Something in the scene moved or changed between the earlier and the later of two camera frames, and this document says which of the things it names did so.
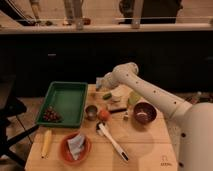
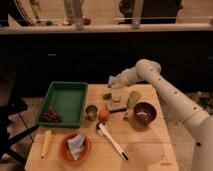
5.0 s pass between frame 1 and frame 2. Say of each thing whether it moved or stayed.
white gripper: moved
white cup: stayed
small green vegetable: stayed
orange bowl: stayed
